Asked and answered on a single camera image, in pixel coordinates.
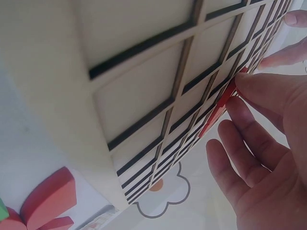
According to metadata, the person's left hand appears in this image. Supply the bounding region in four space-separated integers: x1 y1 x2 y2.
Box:
260 10 307 70

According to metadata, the person's right hand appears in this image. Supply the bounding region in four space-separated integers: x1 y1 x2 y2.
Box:
205 71 307 230

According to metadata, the red block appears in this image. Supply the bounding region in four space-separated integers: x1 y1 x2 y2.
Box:
217 67 249 107
198 105 227 139

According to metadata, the cream wooden grid board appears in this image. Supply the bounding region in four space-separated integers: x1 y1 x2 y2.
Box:
0 0 293 211

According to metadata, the white printed card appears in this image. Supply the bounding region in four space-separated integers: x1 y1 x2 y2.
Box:
80 204 117 230

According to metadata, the red curved wooden piece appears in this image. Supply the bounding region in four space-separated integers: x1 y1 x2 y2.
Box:
20 166 78 224
0 207 24 230

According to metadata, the red pointed wooden piece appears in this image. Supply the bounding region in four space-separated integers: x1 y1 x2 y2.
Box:
27 215 75 230

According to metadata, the green wooden piece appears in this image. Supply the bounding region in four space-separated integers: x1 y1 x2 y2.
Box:
0 197 10 222

